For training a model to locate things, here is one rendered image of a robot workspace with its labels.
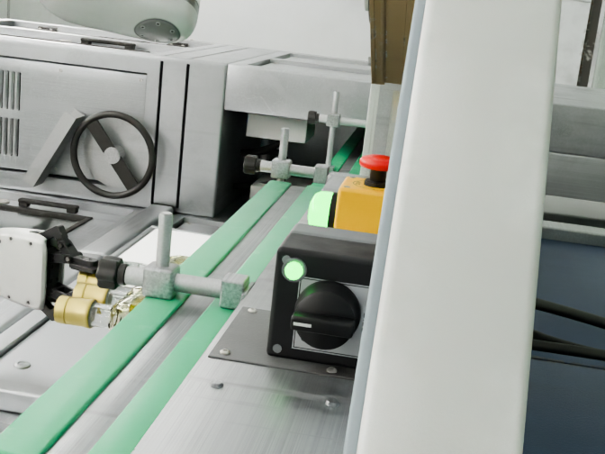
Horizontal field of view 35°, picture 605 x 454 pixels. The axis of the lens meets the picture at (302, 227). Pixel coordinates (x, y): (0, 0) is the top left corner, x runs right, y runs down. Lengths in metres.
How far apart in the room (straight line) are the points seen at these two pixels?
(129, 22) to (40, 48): 1.19
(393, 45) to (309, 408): 0.71
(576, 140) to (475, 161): 2.03
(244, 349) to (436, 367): 0.49
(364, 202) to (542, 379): 0.26
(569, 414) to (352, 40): 4.35
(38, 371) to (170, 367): 0.67
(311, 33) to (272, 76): 2.77
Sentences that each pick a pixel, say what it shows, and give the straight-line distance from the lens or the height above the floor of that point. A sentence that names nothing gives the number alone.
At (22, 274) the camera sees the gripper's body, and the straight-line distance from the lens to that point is 1.34.
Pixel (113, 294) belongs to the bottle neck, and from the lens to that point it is 1.23.
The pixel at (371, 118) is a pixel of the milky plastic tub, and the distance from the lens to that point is 1.40.
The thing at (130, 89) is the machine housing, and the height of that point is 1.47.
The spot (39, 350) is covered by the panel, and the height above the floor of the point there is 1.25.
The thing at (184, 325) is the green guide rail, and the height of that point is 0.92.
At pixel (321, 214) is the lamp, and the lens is 0.94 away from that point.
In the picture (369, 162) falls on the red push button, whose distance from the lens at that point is 0.93.
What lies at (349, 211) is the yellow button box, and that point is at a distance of 0.92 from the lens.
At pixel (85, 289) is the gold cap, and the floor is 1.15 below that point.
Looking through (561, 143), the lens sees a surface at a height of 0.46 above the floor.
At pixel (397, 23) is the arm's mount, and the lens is 1.19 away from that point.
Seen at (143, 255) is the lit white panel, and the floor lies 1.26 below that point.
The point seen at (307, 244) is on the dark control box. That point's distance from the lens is 0.66.
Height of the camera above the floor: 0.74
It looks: 7 degrees up
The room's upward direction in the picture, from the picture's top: 82 degrees counter-clockwise
